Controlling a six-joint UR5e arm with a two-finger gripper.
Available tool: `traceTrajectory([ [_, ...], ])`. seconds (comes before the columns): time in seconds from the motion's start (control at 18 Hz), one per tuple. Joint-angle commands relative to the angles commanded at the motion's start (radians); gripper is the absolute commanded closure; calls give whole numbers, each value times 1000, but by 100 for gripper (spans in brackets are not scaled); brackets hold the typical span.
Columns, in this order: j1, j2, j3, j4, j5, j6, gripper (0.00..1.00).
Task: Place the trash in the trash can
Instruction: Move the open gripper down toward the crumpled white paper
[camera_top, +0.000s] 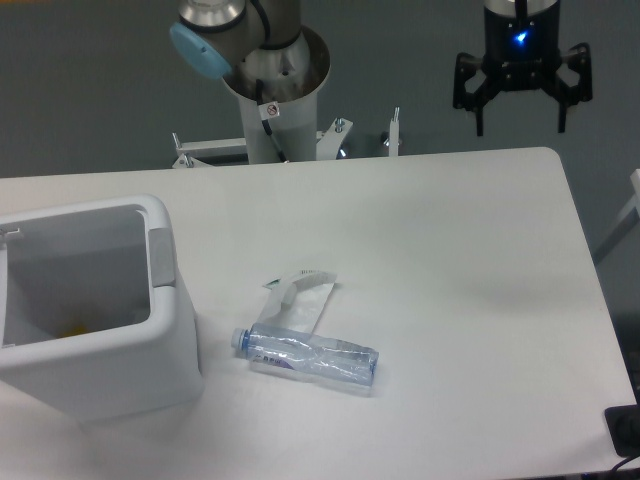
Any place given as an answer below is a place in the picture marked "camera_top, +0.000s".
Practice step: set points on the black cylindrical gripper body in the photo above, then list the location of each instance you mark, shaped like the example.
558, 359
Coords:
521, 43

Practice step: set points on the crushed clear plastic bottle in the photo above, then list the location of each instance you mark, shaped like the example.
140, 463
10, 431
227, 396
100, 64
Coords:
304, 357

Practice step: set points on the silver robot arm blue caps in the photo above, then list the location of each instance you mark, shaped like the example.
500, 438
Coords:
215, 37

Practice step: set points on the white plastic trash can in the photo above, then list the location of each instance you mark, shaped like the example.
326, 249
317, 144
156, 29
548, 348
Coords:
96, 320

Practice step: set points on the black device at table edge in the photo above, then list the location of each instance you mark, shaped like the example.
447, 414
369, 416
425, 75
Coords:
623, 425

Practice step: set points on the white metal mounting frame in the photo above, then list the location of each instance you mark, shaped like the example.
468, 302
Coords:
330, 145

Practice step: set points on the white frame part right edge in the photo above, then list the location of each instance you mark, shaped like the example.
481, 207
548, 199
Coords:
625, 221

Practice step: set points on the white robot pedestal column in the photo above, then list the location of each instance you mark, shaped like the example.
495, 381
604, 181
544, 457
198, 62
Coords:
292, 125

